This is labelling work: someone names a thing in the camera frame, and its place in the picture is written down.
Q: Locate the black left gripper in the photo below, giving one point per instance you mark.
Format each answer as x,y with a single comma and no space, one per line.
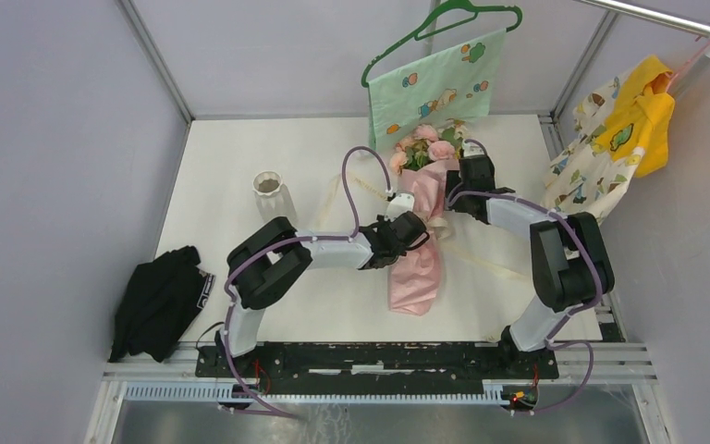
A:
382,223

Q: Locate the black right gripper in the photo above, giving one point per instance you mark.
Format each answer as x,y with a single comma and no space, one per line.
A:
453,182

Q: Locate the pink paper flower bouquet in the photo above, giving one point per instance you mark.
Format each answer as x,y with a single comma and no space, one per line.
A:
421,162

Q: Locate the white ribbed ceramic vase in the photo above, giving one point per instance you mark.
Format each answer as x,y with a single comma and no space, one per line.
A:
273,198

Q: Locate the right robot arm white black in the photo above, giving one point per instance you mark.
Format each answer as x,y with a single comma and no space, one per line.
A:
571,269

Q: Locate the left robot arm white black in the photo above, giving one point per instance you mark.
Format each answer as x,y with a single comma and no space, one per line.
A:
264,267

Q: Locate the green cartoon print cloth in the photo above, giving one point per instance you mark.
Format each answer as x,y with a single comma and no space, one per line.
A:
455,83

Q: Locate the green plastic hanger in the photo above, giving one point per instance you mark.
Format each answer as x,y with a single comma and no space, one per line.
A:
429,29

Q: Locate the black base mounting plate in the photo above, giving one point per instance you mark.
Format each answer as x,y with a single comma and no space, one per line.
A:
373,368

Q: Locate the yellow cartoon child shirt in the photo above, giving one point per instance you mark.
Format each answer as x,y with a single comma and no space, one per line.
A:
621,134

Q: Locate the pink plastic hanger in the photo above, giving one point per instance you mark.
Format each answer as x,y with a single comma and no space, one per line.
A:
684,68

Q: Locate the black cloth bundle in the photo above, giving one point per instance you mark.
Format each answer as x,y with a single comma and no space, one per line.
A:
160,302

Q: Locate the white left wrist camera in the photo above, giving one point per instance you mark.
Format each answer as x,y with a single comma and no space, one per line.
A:
399,203

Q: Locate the white slotted cable duct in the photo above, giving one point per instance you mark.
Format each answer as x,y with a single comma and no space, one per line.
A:
231,393

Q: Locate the metal clothes rail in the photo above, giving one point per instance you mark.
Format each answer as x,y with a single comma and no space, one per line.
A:
665,19

